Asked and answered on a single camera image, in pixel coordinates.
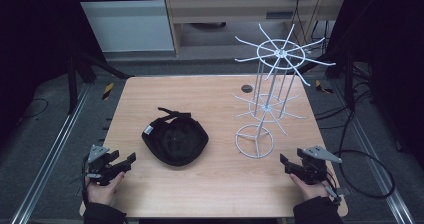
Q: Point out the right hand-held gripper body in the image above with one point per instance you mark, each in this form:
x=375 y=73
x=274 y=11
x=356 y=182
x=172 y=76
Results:
x=315 y=165

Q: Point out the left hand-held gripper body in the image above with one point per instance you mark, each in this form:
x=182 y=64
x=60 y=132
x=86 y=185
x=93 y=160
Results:
x=98 y=165

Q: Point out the person's left hand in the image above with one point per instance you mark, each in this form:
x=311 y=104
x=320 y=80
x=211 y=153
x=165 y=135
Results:
x=103 y=189

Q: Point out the person's right hand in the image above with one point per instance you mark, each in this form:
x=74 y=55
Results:
x=310 y=189

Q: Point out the black cap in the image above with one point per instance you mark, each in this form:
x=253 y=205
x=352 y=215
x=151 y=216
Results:
x=176 y=140

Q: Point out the black metal stand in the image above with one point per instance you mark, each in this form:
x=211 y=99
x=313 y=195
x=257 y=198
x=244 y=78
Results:
x=83 y=74
x=343 y=70

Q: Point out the white cabinet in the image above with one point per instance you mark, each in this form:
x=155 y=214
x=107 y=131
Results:
x=123 y=17

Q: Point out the wooden shelf unit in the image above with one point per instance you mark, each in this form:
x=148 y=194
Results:
x=240 y=15

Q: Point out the aluminium floor rail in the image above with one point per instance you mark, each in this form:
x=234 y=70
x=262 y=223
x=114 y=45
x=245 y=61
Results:
x=373 y=154
x=46 y=157

